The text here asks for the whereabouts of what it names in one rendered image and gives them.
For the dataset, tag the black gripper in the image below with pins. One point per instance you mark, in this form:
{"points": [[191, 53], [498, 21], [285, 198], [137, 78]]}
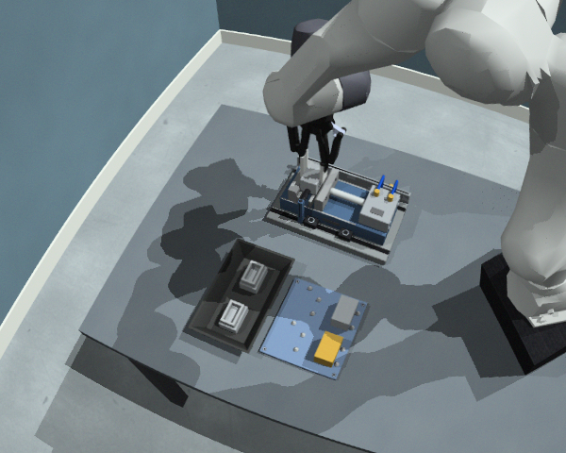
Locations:
{"points": [[319, 128]]}

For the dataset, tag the yellow rectangular block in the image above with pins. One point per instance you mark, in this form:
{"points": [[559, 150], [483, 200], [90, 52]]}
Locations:
{"points": [[328, 349]]}

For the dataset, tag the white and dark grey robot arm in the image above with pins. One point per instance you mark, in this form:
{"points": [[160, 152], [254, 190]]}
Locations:
{"points": [[490, 51]]}

